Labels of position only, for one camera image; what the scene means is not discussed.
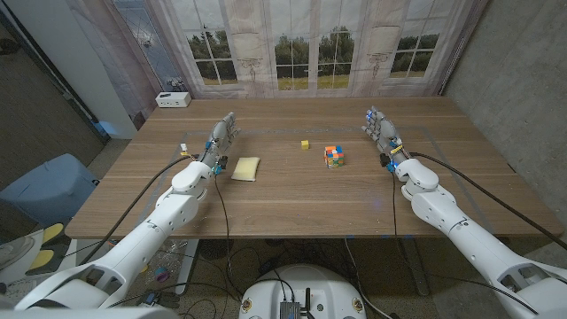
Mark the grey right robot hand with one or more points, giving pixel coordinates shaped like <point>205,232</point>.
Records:
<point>384,130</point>

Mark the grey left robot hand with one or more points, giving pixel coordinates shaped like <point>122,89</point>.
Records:
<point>218,139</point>

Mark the yellow sponge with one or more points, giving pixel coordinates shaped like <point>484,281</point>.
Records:
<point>246,168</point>

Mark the small yellow block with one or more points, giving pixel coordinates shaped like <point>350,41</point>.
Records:
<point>305,144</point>

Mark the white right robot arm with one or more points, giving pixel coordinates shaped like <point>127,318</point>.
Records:
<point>460,230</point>

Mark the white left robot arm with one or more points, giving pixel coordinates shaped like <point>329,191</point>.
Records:
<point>168,212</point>

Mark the multicoloured Rubik's cube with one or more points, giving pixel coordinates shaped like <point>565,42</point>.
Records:
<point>334,157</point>

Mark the white power strip box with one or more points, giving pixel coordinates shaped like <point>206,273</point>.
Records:
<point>173,99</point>

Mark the black round floor base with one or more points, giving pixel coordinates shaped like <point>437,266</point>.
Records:
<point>215,249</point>

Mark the printed window backdrop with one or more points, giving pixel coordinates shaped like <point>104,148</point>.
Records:
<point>310,26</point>

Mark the white table leg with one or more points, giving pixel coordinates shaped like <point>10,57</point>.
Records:
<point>188,266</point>

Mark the dark grey table leg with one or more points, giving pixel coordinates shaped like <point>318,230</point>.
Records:
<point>416,266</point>

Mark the yellow plastic cup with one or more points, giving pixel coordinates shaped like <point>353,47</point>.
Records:
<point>144,268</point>

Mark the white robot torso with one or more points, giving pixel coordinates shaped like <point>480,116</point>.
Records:
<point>305,283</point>

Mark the blue and black floor device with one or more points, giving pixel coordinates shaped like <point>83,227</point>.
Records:
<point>157,299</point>

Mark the blue chair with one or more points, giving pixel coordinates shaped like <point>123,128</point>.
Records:
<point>48,186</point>

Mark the black pedal with yellow pads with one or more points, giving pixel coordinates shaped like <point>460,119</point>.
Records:
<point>51,248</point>

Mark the white sneaker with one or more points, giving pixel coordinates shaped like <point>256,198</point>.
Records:
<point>13,252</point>

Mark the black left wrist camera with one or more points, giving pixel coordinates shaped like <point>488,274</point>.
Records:
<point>222,163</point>

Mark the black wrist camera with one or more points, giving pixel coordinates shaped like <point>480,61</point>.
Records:
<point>222,163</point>
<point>384,159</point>

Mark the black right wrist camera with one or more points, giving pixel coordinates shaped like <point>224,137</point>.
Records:
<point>384,159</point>

